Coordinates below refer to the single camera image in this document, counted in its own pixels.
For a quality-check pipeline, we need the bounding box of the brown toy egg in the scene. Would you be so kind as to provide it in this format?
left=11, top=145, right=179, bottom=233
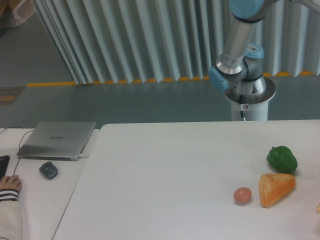
left=233, top=187, right=252, bottom=204

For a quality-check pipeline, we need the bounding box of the white folding partition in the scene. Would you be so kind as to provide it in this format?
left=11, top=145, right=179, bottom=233
left=33, top=0, right=320, bottom=84

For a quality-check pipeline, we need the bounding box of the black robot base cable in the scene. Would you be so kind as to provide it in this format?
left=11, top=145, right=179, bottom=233
left=238, top=93, right=247, bottom=122

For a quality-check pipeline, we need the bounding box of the black mouse cable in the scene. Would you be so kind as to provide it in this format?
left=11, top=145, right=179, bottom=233
left=0, top=126, right=36, bottom=177

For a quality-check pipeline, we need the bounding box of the orange toy bread slice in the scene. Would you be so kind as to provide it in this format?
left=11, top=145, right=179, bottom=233
left=258, top=173, right=296, bottom=208

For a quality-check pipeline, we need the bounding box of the cream sleeved forearm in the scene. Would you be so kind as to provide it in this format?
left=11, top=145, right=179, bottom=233
left=0, top=188, right=22, bottom=240

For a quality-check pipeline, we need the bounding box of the green toy pepper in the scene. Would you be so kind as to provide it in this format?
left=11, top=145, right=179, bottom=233
left=266, top=145, right=298, bottom=174

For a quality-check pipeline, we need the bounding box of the white laptop cable plug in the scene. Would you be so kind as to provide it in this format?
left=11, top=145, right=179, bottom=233
left=79, top=154, right=89, bottom=159

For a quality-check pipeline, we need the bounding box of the person's hand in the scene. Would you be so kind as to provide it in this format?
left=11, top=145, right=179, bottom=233
left=0, top=175, right=22, bottom=192

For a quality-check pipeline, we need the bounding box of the dark grey mouse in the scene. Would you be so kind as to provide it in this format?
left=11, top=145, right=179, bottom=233
left=39, top=161, right=59, bottom=180

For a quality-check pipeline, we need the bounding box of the silver closed laptop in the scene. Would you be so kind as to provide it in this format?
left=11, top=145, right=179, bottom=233
left=17, top=121, right=96, bottom=161

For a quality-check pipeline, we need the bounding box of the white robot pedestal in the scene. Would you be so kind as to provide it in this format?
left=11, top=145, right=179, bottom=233
left=229, top=100, right=269, bottom=121

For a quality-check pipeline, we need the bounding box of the black keyboard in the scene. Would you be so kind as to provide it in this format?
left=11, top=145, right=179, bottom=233
left=0, top=155, right=10, bottom=179

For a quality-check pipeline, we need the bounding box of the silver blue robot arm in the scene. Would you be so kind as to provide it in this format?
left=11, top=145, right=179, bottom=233
left=208, top=0, right=320, bottom=104

